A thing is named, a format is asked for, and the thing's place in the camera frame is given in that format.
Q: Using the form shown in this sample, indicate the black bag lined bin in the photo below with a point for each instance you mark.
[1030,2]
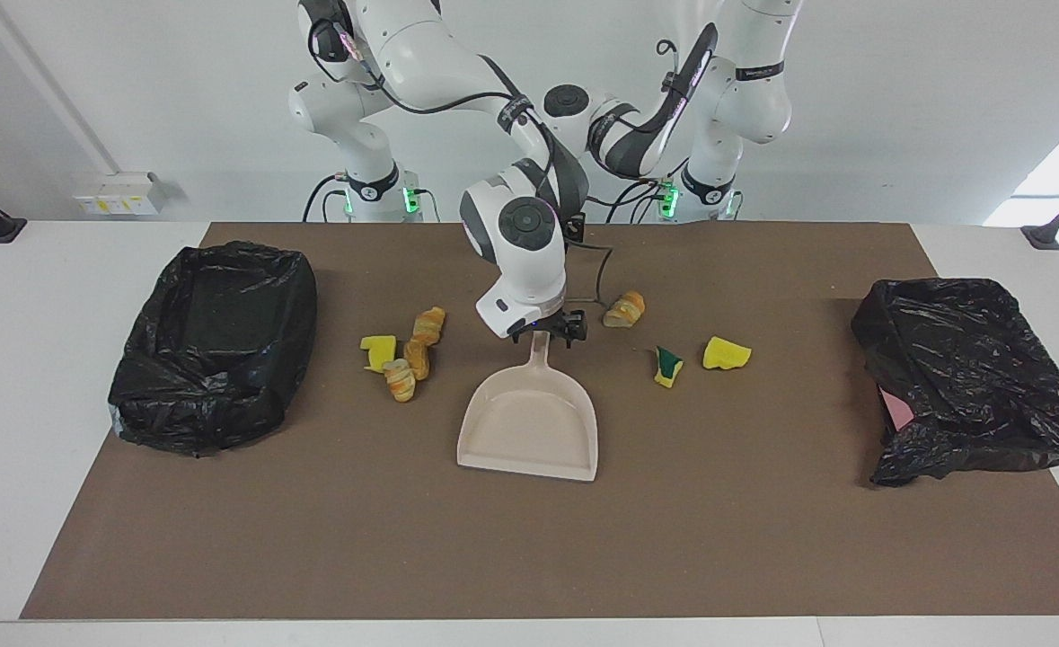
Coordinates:
[215,341]

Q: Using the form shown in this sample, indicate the brown table mat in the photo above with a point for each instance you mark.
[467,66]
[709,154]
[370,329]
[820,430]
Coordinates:
[529,539]

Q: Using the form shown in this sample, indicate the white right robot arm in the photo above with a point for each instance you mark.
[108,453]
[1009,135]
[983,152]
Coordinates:
[403,45]

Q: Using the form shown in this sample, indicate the black bag over pink bin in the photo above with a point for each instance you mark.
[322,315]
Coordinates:
[969,377]

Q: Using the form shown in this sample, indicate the brown bread roll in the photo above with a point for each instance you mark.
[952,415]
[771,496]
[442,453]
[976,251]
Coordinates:
[417,359]

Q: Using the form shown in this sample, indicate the croissant toy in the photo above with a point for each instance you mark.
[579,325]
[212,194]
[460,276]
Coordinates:
[625,310]
[428,323]

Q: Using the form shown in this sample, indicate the green and yellow sponge piece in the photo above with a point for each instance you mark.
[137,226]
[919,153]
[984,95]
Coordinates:
[668,367]

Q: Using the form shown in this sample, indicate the pale striped bread roll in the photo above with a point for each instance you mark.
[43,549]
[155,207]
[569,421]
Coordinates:
[399,382]

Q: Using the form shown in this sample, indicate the white wall socket box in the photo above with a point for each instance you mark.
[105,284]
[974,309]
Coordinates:
[120,196]

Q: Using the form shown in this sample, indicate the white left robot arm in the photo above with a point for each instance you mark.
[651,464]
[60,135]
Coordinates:
[758,99]

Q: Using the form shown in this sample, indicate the beige plastic dustpan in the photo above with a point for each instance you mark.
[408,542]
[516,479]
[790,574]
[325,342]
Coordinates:
[529,422]

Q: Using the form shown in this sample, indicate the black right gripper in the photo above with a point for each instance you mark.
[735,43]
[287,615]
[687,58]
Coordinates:
[556,321]

